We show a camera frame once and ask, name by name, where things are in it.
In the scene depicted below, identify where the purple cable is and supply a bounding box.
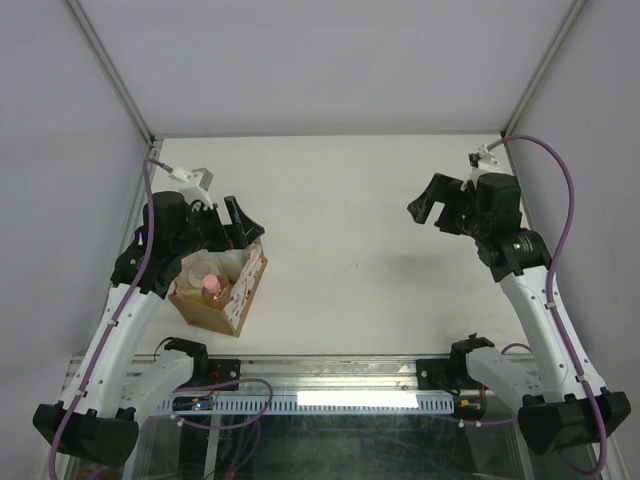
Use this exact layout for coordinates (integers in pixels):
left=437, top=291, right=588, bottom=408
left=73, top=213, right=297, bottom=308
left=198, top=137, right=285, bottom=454
left=487, top=134, right=611, bottom=475
left=48, top=158, right=174, bottom=469

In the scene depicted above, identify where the cream tube beige cap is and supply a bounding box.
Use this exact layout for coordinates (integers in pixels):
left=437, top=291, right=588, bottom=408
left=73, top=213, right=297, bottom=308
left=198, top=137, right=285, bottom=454
left=181, top=257, right=220, bottom=297

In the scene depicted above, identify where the left aluminium frame post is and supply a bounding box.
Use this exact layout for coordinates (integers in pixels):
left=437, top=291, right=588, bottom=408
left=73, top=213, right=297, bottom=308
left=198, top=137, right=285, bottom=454
left=62, top=0, right=155, bottom=147

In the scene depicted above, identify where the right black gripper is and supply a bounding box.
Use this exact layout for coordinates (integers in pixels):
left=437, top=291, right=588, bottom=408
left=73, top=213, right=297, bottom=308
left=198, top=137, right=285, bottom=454
left=406, top=173, right=489, bottom=241

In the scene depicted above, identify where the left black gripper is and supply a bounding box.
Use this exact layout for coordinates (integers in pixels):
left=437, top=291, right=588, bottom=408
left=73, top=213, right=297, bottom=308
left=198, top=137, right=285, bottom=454
left=172, top=195, right=263, bottom=258

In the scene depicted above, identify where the aluminium frame post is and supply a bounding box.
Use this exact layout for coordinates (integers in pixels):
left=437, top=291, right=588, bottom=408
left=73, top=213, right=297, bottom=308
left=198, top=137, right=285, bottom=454
left=500, top=0, right=589, bottom=136
left=62, top=0, right=155, bottom=147

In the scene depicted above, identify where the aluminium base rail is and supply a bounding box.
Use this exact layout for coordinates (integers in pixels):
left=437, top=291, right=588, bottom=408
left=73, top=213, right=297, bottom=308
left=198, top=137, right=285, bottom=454
left=62, top=353, right=601, bottom=401

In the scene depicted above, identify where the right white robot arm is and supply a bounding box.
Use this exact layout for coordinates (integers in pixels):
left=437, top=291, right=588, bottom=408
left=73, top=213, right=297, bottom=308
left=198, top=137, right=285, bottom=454
left=407, top=173, right=631, bottom=455

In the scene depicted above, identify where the white cable duct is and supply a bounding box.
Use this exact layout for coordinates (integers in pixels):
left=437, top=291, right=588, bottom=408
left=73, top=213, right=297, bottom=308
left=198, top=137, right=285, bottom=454
left=156, top=390, right=454, bottom=416

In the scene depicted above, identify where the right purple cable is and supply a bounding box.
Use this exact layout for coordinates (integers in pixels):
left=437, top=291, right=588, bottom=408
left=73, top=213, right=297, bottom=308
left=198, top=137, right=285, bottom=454
left=487, top=134, right=611, bottom=475

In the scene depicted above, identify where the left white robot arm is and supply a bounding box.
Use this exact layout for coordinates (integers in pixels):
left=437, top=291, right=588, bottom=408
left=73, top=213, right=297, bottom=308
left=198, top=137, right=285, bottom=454
left=33, top=191, right=265, bottom=468

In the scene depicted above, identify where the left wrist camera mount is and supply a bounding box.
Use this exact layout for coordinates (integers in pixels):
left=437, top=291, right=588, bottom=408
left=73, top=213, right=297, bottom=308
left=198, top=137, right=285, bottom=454
left=168, top=167, right=214, bottom=204

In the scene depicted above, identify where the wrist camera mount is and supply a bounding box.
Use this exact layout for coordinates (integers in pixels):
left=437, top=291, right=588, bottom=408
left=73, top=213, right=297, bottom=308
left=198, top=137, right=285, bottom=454
left=467, top=144, right=505, bottom=184
left=168, top=167, right=214, bottom=204

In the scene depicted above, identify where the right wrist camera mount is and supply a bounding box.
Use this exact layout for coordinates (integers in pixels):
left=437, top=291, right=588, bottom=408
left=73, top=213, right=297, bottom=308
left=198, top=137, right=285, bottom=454
left=467, top=144, right=505, bottom=184

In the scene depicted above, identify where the right aluminium frame post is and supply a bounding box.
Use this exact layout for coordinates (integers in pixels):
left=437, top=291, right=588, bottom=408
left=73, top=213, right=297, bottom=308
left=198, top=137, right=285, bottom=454
left=500, top=0, right=589, bottom=136

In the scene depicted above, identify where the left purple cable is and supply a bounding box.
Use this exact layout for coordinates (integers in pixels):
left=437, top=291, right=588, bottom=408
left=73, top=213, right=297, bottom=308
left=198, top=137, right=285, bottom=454
left=48, top=158, right=174, bottom=469

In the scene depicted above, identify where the orange bottle pink cap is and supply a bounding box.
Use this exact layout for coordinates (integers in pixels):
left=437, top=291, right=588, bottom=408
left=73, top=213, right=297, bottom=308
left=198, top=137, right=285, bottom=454
left=201, top=274, right=232, bottom=310

